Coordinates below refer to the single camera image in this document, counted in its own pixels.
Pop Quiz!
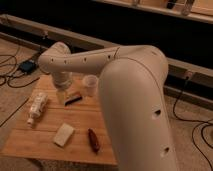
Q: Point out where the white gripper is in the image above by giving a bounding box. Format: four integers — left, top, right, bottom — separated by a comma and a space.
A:
53, 73, 82, 106

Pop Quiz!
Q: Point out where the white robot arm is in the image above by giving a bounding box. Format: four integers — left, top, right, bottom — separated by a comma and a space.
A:
39, 42, 179, 171

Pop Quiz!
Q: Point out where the translucent plastic cup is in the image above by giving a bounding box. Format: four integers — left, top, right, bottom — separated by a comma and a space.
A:
82, 75, 98, 97

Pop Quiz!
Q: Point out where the wooden table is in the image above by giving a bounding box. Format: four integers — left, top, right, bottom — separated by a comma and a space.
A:
2, 75, 116, 165

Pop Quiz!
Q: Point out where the white plastic bottle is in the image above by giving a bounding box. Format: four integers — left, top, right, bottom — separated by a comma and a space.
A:
27, 92, 48, 126

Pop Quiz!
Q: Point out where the dark red oblong object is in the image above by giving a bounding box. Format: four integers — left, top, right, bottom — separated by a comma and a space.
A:
88, 129, 100, 153

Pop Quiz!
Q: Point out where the black power adapter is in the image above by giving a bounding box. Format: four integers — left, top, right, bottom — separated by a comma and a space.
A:
18, 61, 36, 73

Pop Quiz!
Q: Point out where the black cable on left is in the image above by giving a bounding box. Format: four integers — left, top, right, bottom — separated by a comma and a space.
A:
0, 46, 41, 89

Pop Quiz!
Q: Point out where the black cable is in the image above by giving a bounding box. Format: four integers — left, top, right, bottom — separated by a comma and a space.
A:
0, 46, 41, 89
172, 75, 213, 163

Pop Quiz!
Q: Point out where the black cable on right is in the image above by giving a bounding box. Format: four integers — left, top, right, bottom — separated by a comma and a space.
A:
172, 75, 213, 163

